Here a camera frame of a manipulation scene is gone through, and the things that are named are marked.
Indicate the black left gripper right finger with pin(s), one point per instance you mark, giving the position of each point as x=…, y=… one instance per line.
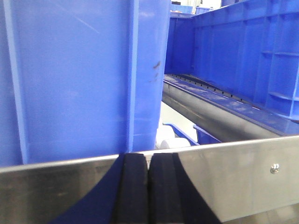
x=173, y=198

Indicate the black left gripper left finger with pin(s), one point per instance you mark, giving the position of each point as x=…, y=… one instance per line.
x=131, y=206

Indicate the large light blue bin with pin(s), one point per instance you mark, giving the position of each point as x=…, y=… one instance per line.
x=80, y=78

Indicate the white roller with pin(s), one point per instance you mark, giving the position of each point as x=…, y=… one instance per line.
x=166, y=138

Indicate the dark blue bin lower right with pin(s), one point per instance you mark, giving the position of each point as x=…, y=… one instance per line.
x=203, y=137

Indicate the dark blue bin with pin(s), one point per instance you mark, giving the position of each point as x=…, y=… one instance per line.
x=203, y=137
x=249, y=49

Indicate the dark blue bin upper right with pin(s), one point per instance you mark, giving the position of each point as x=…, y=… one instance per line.
x=249, y=49

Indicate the stainless steel shelf rail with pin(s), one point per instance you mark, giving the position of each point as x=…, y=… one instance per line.
x=233, y=178

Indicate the dark shelf divider rail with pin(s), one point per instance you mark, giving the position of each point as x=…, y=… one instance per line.
x=224, y=116

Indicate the rail screw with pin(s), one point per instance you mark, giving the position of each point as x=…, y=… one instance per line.
x=275, y=168

